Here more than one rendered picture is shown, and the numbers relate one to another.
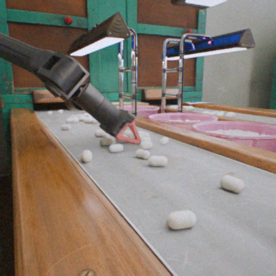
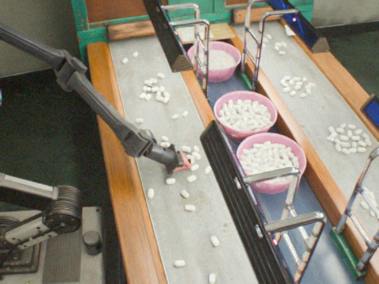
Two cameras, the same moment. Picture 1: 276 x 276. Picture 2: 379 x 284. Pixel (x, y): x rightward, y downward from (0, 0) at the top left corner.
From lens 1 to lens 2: 1.11 m
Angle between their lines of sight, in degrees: 33
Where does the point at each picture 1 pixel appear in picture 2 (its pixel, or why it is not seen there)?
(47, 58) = (126, 134)
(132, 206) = (165, 248)
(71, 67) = (141, 144)
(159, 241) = (169, 270)
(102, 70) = not seen: outside the picture
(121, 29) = (184, 65)
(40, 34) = not seen: outside the picture
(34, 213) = (128, 255)
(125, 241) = (155, 274)
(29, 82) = (103, 16)
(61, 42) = not seen: outside the picture
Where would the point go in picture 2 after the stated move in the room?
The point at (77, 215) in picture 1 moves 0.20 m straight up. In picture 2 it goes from (142, 259) to (137, 222)
